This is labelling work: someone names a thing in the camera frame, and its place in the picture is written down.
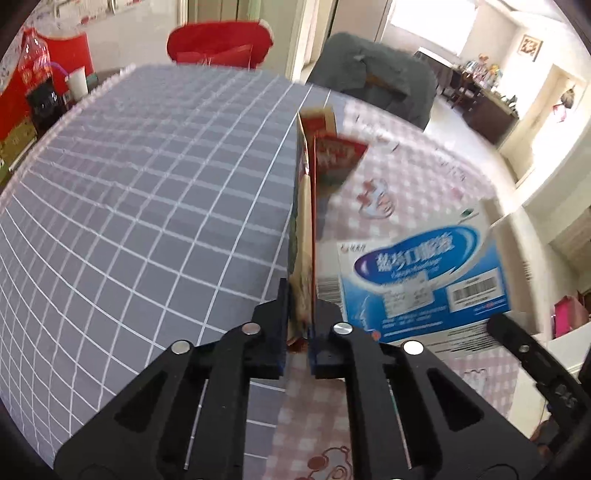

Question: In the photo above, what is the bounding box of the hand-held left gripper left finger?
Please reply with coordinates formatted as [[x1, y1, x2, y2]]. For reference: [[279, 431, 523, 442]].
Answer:
[[53, 277, 294, 480]]

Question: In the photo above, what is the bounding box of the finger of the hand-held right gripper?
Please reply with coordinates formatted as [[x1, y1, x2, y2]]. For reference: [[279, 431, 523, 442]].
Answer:
[[488, 314, 583, 417]]

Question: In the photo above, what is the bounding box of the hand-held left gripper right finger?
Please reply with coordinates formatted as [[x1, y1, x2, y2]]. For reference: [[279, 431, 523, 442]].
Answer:
[[308, 300, 548, 480]]

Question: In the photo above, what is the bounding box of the blue and white carton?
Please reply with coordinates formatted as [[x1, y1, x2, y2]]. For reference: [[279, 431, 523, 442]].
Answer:
[[335, 198, 511, 361]]

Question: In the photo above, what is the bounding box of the red snack box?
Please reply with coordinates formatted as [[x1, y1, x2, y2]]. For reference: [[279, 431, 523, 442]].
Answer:
[[287, 106, 370, 347]]

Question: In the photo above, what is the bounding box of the pink padded bench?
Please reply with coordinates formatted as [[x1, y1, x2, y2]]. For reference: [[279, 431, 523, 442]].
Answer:
[[554, 295, 589, 340]]

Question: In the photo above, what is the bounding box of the grey grid tablecloth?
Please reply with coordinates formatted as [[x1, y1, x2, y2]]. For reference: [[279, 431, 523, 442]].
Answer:
[[0, 65, 331, 467]]

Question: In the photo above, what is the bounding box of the dark wooden desk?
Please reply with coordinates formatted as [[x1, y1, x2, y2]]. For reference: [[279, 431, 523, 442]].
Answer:
[[450, 65, 520, 146]]

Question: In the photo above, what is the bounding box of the wooden dining chair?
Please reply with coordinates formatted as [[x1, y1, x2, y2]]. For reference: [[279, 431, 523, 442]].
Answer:
[[365, 69, 407, 100]]

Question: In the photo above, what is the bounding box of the pile of desk items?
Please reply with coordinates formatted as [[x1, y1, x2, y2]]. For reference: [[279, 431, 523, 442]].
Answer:
[[466, 55, 518, 107]]

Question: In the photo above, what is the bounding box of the chair with grey jacket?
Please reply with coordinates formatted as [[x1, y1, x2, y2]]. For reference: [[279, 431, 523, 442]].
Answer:
[[307, 32, 437, 132]]

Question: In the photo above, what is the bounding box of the framed picture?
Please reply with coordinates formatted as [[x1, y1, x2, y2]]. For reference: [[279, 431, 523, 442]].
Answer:
[[518, 34, 544, 62]]

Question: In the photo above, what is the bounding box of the white cup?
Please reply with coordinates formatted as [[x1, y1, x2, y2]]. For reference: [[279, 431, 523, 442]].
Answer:
[[65, 66, 89, 99]]

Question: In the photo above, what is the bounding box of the window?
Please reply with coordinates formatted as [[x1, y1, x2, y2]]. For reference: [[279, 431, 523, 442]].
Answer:
[[388, 0, 481, 56]]

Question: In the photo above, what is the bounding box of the red gift box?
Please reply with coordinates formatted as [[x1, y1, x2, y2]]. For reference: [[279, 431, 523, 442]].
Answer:
[[0, 28, 93, 144]]

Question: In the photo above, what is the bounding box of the cola bottle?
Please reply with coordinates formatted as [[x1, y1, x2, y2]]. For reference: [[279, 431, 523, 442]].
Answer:
[[4, 28, 63, 130]]

